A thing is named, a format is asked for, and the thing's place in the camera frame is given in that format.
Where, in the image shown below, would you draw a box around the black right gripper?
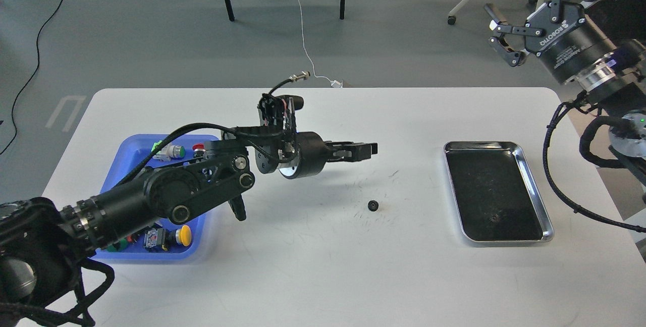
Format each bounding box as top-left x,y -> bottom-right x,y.
483,0 -> 619,85

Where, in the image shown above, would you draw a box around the blue plastic tray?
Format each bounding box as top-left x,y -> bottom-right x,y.
94,134 -> 218,263

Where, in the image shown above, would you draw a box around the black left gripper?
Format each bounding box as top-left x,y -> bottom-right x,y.
279,132 -> 378,180

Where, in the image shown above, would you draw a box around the yellow push button switch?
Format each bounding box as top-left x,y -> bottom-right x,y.
142,225 -> 192,252

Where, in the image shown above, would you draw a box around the green mushroom button switch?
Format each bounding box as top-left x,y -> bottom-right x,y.
104,238 -> 132,253

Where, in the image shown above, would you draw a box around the green push button switch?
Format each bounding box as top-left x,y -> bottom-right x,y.
152,143 -> 186,162

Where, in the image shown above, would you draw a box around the red push button switch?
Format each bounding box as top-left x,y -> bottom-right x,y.
192,143 -> 205,160

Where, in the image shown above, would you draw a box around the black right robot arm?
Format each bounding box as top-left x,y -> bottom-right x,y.
485,0 -> 644,233

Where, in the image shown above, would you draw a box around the black cabinet on casters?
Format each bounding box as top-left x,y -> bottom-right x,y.
586,0 -> 645,44

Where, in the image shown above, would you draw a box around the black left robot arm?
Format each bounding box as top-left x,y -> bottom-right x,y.
1,89 -> 378,326

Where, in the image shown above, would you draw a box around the silver metal tray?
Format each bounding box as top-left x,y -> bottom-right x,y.
444,141 -> 554,246

